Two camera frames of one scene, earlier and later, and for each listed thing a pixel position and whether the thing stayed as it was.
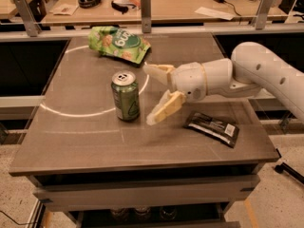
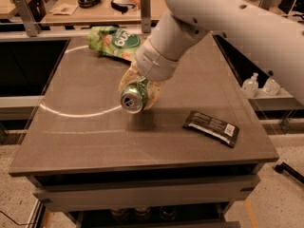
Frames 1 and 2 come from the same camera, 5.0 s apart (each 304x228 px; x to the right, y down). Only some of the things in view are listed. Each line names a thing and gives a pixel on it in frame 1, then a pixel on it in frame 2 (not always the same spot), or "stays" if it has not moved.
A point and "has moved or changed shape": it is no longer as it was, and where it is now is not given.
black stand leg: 282,167 stays
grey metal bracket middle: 145,12 stays
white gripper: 188,79 to 154,63
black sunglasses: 122,8 stays
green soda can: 127,98 has moved or changed shape
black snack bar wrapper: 218,130 stays
